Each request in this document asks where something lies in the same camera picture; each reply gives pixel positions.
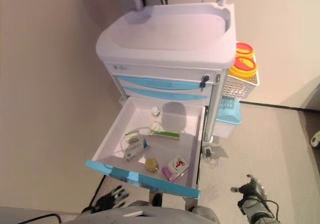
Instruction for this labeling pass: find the white perforated side basket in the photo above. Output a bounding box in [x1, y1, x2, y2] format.
[222, 56, 261, 102]

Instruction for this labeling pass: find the white flexible tube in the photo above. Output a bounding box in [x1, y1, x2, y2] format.
[119, 126, 153, 159]

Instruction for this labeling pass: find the small green white medicine box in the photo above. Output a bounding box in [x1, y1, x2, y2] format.
[124, 131, 141, 145]

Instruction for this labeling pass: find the yellow sharps container red lid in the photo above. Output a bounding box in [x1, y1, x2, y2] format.
[235, 42, 255, 59]
[228, 56, 259, 81]

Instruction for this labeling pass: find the thin black floor cable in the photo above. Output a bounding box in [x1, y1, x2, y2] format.
[90, 175, 107, 209]

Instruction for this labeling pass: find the white medical cart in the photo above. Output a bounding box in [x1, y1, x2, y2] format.
[95, 3, 238, 145]

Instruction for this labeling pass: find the amber round jar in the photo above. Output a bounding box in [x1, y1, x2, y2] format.
[144, 158, 161, 174]

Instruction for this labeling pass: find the white bed caster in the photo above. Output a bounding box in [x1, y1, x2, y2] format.
[310, 131, 320, 149]

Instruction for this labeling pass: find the white medicine box green edge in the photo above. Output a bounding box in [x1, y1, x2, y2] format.
[149, 121, 164, 132]

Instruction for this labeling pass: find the thick black floor cable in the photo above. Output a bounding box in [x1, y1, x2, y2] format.
[14, 213, 62, 224]

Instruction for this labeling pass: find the white box red figure print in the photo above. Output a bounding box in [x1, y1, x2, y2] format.
[166, 154, 190, 179]

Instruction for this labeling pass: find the long green white medicine box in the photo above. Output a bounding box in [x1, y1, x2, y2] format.
[149, 130, 181, 141]

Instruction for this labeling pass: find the grey robot torso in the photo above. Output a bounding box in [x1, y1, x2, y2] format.
[74, 200, 216, 224]

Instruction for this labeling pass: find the blue front cart drawer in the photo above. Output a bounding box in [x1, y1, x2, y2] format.
[84, 96, 208, 200]
[121, 85, 211, 100]
[115, 74, 213, 90]

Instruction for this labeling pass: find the pink medicine box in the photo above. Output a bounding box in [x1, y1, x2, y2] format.
[161, 166, 177, 182]

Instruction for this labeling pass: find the white bin with blue lid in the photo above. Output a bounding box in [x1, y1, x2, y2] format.
[212, 95, 243, 139]

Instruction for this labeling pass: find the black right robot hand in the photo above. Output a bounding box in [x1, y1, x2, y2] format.
[230, 174, 269, 204]

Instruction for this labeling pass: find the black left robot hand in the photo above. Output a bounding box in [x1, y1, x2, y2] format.
[93, 185, 130, 212]

